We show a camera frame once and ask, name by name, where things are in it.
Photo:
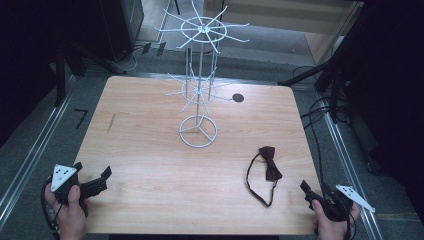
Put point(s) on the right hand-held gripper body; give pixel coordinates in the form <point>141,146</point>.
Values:
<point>333,208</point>

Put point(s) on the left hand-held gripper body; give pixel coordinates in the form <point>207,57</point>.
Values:
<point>63,176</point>

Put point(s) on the dark maroon bow tie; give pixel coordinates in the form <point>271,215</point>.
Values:
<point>270,166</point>

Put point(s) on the person's right hand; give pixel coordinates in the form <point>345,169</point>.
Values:
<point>333,230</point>

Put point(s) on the person's left hand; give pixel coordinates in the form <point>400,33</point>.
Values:
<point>71,216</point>

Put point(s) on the black tripod stand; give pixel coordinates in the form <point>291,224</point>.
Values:
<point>60,76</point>
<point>300,77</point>

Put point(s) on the black round table grommet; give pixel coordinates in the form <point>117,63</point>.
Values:
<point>238,97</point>

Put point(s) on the black curtain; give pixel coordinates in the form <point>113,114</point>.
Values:
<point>393,83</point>
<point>30,50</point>

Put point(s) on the black power adapter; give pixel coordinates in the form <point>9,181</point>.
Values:
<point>161,48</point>
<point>146,48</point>

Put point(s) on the dark cabinet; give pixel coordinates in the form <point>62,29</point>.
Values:
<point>123,26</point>

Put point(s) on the metal floor rail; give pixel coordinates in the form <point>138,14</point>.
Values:
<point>346,166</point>
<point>30,160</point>

